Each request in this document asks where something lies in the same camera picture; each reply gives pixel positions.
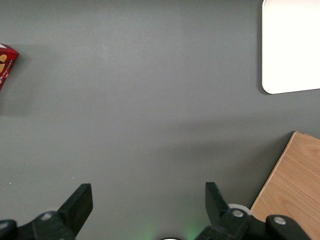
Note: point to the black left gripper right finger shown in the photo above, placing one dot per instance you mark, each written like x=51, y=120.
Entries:
x=217, y=210

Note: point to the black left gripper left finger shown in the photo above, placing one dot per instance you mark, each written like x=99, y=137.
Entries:
x=72, y=212

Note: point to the red tartan shortbread cookie box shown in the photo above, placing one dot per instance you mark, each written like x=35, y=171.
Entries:
x=6, y=65

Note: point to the white rectangular tray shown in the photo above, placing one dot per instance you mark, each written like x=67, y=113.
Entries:
x=292, y=45

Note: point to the wooden drawer cabinet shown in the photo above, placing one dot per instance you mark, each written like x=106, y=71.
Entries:
x=295, y=180

